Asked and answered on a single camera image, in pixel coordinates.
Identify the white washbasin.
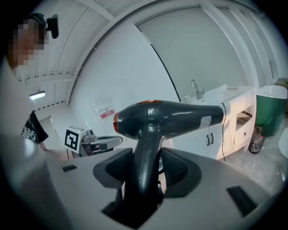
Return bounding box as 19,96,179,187
183,84,257,113

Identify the black cable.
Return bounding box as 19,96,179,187
220,102,227,162

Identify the ceiling tube lamp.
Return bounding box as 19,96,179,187
28,90,46,100

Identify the green bathtub with white rim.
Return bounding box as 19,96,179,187
255,84,288,137

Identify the white vanity cabinet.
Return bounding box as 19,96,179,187
172,105,257,161

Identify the chrome faucet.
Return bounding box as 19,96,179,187
191,79,206,100

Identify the clear plastic bag red label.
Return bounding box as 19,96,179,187
92,96,116,124

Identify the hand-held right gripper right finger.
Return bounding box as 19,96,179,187
161,147,202,199

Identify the person's head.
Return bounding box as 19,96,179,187
8,18,50,70

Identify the black head-worn camera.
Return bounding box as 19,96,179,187
28,13,59,39

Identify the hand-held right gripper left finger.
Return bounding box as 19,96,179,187
93,147,135,190

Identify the person's left forearm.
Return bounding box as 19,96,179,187
40,142,75,163

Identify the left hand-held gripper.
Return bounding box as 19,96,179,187
64,125,124,157

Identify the person's black printed t-shirt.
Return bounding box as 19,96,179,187
21,110,49,145

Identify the dark grey hair dryer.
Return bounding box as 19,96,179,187
112,100,226,204

